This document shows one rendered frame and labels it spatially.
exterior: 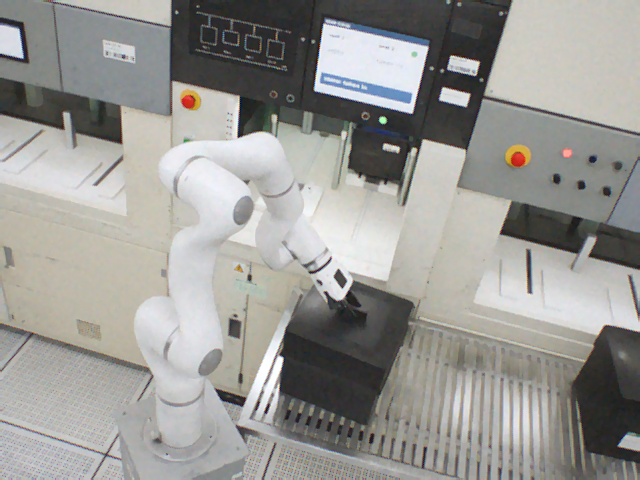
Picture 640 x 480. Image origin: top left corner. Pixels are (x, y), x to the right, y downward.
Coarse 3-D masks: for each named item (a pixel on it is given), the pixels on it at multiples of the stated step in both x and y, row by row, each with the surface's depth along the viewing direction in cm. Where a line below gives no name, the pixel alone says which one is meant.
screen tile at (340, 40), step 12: (336, 36) 168; (348, 36) 167; (360, 36) 166; (324, 48) 170; (348, 48) 169; (360, 48) 168; (324, 60) 172; (336, 60) 172; (348, 60) 171; (360, 60) 170; (348, 72) 173; (360, 72) 172
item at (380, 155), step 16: (352, 128) 240; (352, 144) 244; (368, 144) 242; (384, 144) 240; (400, 144) 239; (352, 160) 248; (368, 160) 246; (384, 160) 244; (400, 160) 243; (384, 176) 248; (400, 176) 247
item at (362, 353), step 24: (312, 288) 182; (360, 288) 185; (312, 312) 174; (336, 312) 175; (360, 312) 173; (384, 312) 178; (408, 312) 179; (288, 336) 168; (312, 336) 167; (336, 336) 168; (360, 336) 169; (384, 336) 171; (312, 360) 170; (336, 360) 166; (360, 360) 163; (384, 360) 164; (360, 384) 168
